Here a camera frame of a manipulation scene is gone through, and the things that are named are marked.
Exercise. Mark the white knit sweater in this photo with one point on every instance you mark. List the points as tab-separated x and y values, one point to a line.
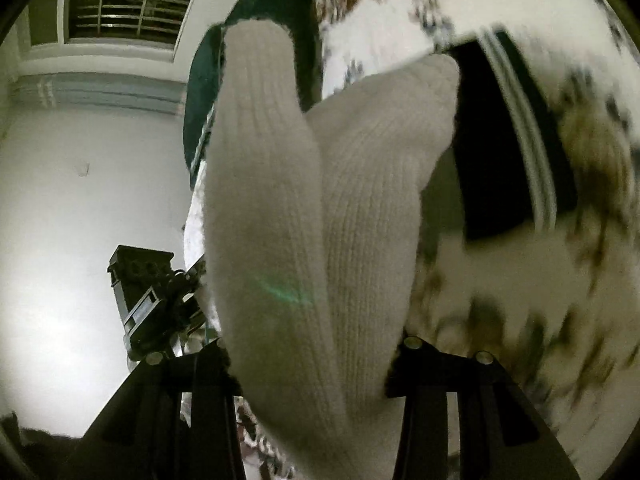
300	210

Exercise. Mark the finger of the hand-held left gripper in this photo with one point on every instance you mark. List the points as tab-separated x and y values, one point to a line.
192	272

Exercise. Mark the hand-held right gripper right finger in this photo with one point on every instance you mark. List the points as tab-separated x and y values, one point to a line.
425	410

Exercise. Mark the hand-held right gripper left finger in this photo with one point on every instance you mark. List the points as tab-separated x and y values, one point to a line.
200	400

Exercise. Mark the barred window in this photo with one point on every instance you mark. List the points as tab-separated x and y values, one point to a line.
130	5

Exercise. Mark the black grey striped folded sweater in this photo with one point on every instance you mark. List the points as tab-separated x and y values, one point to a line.
490	160

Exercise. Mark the dark green folded quilt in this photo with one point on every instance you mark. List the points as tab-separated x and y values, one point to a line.
280	10

